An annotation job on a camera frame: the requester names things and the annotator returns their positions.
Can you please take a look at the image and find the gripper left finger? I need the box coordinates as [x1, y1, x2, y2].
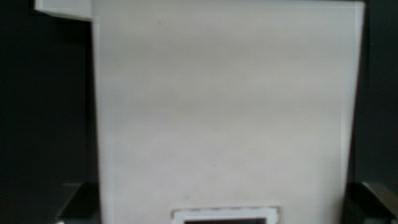
[53, 182, 101, 224]

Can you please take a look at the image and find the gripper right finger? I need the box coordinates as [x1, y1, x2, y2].
[350, 182, 398, 224]

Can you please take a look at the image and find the white cube block with tag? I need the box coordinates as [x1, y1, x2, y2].
[92, 0, 364, 224]

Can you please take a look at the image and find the white cabinet body box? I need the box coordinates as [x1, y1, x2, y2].
[34, 0, 92, 21]

